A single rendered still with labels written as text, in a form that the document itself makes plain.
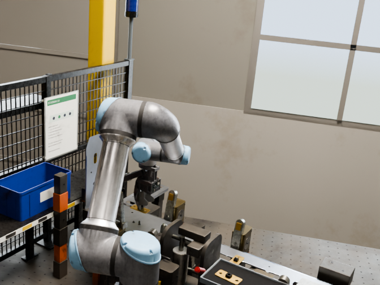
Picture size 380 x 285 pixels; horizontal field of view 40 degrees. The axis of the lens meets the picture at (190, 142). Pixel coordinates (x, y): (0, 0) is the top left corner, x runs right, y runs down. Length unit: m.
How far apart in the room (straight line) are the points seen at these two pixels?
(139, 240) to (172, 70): 2.40
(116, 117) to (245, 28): 2.19
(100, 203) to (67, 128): 1.07
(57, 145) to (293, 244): 1.34
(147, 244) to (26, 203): 0.84
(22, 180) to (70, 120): 0.39
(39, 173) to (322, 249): 1.51
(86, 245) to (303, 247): 1.60
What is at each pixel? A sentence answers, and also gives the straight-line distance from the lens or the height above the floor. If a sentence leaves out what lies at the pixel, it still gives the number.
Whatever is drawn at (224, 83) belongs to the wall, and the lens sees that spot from 3.74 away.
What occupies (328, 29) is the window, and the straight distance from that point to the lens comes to 3.64.
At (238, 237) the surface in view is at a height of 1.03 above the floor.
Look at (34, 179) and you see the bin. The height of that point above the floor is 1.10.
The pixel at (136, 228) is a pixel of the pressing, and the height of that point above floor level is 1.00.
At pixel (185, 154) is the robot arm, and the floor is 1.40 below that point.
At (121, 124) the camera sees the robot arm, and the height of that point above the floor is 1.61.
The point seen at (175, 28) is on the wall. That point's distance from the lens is 3.74.
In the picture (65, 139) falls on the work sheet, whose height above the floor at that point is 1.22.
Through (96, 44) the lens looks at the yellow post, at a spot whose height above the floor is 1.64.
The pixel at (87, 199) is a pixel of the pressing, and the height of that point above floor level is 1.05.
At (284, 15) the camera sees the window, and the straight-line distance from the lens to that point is 3.62.
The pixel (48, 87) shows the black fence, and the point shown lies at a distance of 2.43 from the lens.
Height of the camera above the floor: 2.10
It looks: 19 degrees down
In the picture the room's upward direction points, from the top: 5 degrees clockwise
